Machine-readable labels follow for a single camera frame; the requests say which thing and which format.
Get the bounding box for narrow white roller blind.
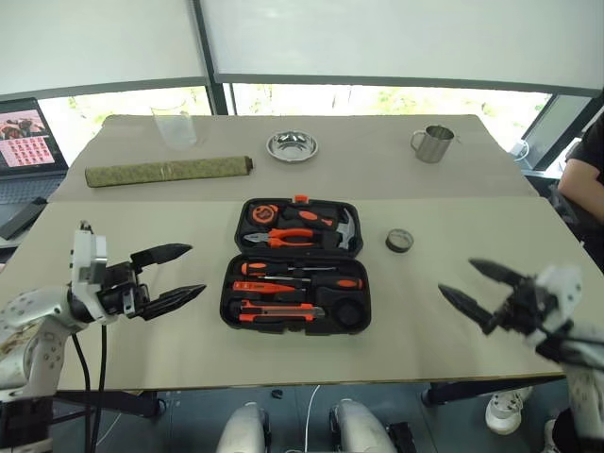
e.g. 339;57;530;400
0;0;210;96

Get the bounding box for clear plastic cup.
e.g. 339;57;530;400
150;98;198;152

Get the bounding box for silver rounded leg shell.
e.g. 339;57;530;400
216;401;271;453
328;398;396;453

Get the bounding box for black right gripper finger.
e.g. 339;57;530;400
467;258;526;291
437;283;502;337

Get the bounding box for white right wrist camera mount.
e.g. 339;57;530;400
530;264;583;348

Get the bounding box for orange handled pliers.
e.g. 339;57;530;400
243;227;315;248

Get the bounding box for flat black device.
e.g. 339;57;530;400
0;196;49;241

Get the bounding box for black table foot bar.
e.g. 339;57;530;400
421;376;563;408
50;388;167;419

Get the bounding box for orange black claw hammer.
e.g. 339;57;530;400
282;205;361;250

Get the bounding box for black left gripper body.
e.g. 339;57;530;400
97;260;152;320

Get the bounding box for white floor cable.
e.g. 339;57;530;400
303;383;323;453

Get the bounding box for rolled green mat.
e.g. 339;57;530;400
84;154;255;189

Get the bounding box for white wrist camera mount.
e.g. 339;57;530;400
69;220;120;326
530;264;583;348

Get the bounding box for short orange black screwdriver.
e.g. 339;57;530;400
240;260;338;277

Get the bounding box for wide white roller blind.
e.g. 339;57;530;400
199;0;604;92

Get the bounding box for black electrical tape roll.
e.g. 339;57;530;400
384;227;416;254

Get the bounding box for stainless steel bowl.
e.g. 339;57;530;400
265;131;320;163

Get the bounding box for seated person in black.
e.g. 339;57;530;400
558;105;604;246

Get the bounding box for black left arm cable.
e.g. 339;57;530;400
69;324;109;453

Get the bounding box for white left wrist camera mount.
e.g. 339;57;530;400
69;220;120;326

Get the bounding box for black tool case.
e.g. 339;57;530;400
218;196;373;337

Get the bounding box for stainless steel mug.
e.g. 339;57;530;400
409;124;456;164

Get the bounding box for black floor box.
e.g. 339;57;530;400
386;421;417;453

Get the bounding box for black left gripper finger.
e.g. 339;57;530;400
141;284;208;323
129;243;193;274

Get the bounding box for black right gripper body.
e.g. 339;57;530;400
494;275;563;334

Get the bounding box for orange voltage tester pen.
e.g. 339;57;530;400
231;280;304;296

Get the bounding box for white sneaker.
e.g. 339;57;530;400
485;388;533;436

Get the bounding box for long orange black screwdriver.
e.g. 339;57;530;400
262;275;365;293

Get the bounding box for dark window frame post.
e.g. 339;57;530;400
192;0;238;116

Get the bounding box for orange black utility knife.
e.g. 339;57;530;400
237;298;327;325

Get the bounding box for open laptop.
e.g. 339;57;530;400
0;96;70;206

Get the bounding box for orange black tape measure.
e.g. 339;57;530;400
250;203;281;225

